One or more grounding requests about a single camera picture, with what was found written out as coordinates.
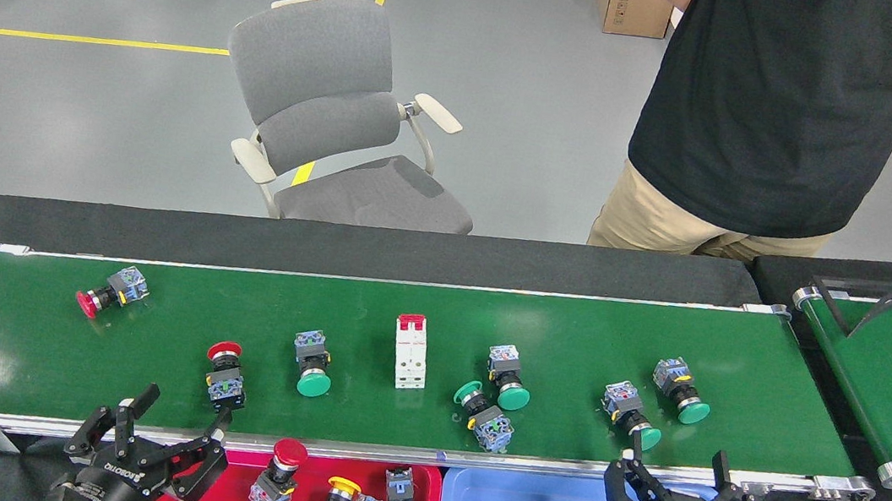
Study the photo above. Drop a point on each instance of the green push button switch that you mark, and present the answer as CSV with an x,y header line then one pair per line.
x,y
622,400
514,397
314,383
694,412
494,431

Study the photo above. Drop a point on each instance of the white circuit breaker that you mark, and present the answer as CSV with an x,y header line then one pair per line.
x,y
410,357

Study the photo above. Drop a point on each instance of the red plastic tray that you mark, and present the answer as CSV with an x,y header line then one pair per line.
x,y
315,481

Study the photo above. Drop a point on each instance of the long green conveyor belt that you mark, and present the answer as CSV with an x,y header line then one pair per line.
x,y
572,334

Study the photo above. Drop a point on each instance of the person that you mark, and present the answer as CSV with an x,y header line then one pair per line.
x,y
786,113

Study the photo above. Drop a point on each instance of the grey fabric office chair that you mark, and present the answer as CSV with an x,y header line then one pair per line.
x,y
315,68

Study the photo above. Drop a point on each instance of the brown cardboard box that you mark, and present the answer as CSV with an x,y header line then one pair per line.
x,y
633,5

